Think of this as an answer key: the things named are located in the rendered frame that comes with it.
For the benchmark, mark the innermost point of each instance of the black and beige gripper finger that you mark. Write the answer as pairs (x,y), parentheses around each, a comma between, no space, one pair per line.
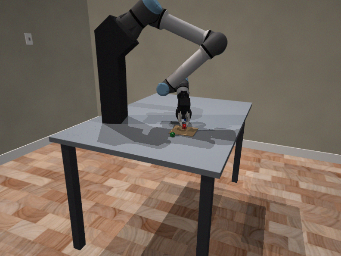
(179,117)
(188,117)

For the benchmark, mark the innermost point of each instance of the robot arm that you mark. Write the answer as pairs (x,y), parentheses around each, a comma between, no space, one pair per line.
(150,12)

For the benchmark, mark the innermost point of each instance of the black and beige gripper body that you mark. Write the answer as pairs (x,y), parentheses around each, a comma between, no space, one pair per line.
(183,102)

